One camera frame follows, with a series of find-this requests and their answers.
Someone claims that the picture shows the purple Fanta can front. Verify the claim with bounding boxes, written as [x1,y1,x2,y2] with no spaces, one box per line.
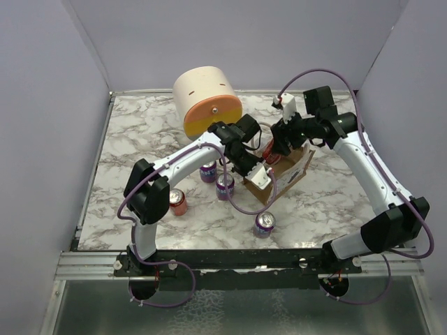
[254,211,276,239]

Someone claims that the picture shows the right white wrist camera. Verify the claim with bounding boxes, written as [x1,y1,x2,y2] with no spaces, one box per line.
[272,93,297,124]

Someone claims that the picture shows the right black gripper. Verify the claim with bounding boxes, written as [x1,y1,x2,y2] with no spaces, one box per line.
[271,106,319,155]

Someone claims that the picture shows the beige cylindrical drawer unit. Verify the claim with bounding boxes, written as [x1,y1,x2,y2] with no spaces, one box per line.
[173,66,242,140]

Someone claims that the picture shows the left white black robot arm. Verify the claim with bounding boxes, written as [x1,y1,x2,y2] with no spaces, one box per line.
[117,117,271,276]

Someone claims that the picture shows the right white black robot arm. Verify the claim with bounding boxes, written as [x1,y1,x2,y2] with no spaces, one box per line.
[271,86,430,273]

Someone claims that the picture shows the burlap canvas tote bag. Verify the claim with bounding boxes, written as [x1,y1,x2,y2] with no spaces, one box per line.
[242,142,315,205]

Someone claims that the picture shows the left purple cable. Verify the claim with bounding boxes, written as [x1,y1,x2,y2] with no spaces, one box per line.
[117,143,279,308]

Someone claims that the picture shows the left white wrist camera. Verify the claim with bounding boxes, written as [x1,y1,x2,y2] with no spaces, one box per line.
[245,163,272,190]

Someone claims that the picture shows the purple cable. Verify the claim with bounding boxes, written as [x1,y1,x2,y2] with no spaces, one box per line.
[277,68,436,306]
[117,143,279,308]

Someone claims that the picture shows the purple fanta can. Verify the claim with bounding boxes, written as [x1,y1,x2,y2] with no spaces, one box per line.
[215,173,235,201]
[199,161,217,184]
[254,211,276,239]

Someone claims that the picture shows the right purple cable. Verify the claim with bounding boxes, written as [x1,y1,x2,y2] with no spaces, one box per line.
[277,68,436,306]

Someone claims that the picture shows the red cola can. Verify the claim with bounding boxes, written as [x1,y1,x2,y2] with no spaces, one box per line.
[170,188,188,216]
[261,139,281,165]

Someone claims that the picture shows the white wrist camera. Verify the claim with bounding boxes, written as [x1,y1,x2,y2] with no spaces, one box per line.
[245,163,272,190]
[272,93,297,124]

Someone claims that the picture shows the aluminium frame rail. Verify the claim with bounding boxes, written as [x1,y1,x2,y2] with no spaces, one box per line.
[54,251,126,281]

